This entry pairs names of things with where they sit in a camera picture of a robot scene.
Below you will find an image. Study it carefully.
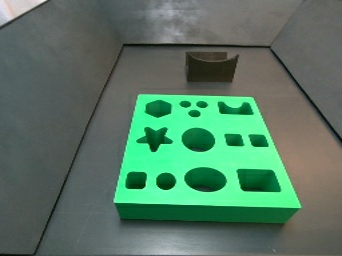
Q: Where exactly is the green foam shape board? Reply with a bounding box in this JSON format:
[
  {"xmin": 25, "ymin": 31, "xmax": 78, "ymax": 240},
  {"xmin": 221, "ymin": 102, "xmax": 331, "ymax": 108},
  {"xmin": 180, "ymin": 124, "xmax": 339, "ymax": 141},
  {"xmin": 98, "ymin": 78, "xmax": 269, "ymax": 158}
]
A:
[{"xmin": 114, "ymin": 94, "xmax": 301, "ymax": 223}]

